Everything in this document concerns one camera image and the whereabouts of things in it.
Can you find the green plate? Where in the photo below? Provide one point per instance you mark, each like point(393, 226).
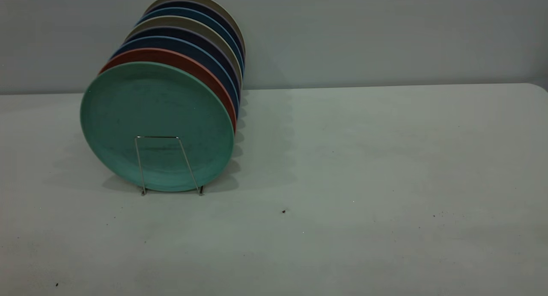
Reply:
point(150, 108)

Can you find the pink plate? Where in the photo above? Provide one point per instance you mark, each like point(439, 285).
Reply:
point(171, 55)

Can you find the navy blue plate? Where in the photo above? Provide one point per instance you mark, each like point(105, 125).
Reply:
point(180, 42)

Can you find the teal blue plate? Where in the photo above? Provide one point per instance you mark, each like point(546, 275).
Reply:
point(192, 12)

